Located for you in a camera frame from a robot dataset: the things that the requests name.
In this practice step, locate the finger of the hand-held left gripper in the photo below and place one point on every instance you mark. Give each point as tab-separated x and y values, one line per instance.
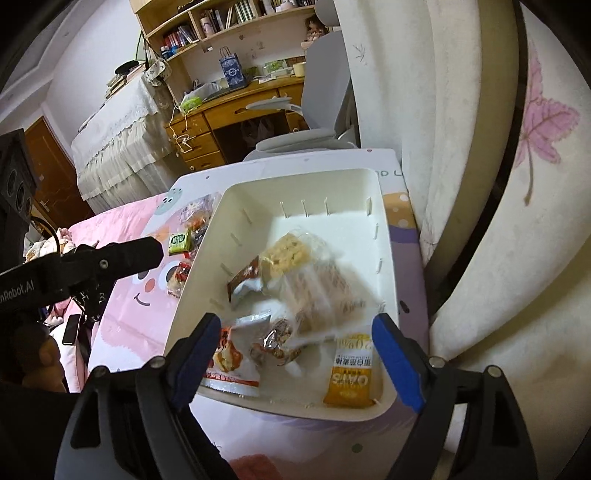
120	261

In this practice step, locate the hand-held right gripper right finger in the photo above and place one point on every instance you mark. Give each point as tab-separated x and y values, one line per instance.
397	364

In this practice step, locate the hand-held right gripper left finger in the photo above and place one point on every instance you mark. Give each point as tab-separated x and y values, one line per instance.
194	364

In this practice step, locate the red white cartoon snack packet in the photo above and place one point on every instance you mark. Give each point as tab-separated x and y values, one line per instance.
231	364

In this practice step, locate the yellow oat bar packet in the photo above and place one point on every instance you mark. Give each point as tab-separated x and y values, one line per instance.
353	378

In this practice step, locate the red label snack packet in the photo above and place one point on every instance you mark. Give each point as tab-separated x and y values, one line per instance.
178	277

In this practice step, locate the green label snack packet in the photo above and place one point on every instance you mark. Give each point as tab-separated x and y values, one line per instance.
180	242

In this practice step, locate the dark brown cake packet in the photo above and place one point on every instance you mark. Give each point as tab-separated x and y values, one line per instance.
199	240

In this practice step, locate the clear nut snack packet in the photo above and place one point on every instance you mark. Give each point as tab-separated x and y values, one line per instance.
277	344

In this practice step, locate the orange twist snack packet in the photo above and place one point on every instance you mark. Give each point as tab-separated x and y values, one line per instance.
198	224

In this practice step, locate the purple white clear snack packet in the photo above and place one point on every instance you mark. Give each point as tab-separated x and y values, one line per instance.
198	207

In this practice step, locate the brown chocolate snack packet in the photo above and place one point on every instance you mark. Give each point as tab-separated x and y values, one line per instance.
244	281

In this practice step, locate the large clear snack packet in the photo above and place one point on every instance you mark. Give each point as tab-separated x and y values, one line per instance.
323	290

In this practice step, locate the pale square puffed cracker packet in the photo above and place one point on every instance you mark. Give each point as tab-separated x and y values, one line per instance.
284	254

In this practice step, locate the white plastic bin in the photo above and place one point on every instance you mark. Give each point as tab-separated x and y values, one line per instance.
332	230

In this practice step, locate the person's left hand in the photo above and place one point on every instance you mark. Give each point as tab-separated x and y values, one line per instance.
44	364

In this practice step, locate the pink blanket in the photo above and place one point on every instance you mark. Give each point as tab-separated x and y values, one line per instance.
92	230

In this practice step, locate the printed blanket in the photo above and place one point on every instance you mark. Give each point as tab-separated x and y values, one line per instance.
41	249

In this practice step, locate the black phone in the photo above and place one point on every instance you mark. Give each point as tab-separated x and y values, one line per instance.
70	330

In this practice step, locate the printed cartoon tablecloth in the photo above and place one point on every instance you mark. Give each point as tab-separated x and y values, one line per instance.
134	332

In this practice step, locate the white lace cloth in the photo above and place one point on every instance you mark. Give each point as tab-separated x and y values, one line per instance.
124	152

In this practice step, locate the brown wooden door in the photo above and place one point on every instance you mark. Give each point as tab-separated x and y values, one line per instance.
46	152

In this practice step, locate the green tissue pack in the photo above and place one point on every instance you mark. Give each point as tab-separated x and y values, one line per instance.
190	105

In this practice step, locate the pile of books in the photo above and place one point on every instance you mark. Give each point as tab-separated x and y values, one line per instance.
120	82

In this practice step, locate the translucent plastic bag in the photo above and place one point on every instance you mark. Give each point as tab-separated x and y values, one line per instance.
256	131

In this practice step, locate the white plastic bag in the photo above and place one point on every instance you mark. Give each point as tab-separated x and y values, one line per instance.
203	90

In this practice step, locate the floral cloth bag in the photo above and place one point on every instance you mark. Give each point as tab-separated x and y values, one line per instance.
157	74

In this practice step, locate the black hat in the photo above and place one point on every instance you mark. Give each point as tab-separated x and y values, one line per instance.
127	68

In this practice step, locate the wooden desk with drawers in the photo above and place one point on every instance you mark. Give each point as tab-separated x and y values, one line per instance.
240	104

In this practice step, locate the blue gift bag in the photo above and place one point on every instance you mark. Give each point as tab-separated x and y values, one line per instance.
234	71

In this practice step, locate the cream leaf print curtain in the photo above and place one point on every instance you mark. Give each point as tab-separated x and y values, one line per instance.
461	138

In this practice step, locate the wooden bookshelf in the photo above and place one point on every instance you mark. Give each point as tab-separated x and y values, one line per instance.
152	21

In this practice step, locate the green picture card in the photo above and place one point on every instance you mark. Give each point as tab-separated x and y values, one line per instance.
274	67

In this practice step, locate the yellow mug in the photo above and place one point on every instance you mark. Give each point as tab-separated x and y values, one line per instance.
299	69

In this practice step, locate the grey office chair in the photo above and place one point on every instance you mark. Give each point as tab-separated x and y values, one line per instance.
328	83

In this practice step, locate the bookshelf with books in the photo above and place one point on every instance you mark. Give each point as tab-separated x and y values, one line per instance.
240	11

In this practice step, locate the brown haired doll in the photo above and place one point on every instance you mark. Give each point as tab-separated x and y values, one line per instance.
316	30

